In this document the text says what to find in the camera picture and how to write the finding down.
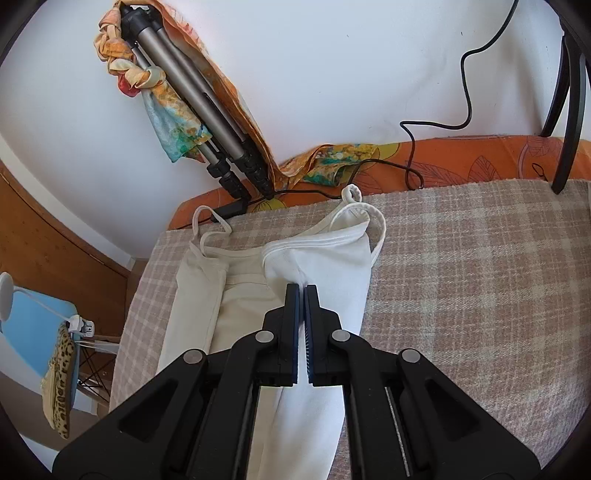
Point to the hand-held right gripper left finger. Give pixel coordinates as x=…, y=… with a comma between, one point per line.
x=292, y=323

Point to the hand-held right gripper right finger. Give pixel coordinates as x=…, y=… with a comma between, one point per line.
x=310, y=323

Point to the white camisole top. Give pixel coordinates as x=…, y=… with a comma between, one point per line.
x=332, y=258

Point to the cream camisole top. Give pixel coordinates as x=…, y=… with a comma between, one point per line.
x=217, y=286

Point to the beige plaid blanket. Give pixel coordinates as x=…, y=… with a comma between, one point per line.
x=461, y=286

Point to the white charger plug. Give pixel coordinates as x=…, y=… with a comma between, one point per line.
x=82, y=325

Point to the orange leaf print bedsheet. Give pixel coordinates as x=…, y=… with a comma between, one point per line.
x=461, y=161

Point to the leopard print cloth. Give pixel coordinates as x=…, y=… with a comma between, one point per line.
x=57, y=383

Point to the colourful floral scarf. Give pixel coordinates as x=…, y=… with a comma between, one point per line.
x=171, y=110

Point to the grey folded tripod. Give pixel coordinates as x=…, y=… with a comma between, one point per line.
x=194, y=97

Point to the wooden panel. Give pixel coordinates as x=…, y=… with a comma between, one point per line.
x=51, y=249

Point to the light blue chair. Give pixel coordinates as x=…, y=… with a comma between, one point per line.
x=32, y=323

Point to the black metal stand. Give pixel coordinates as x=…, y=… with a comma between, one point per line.
x=569, y=92

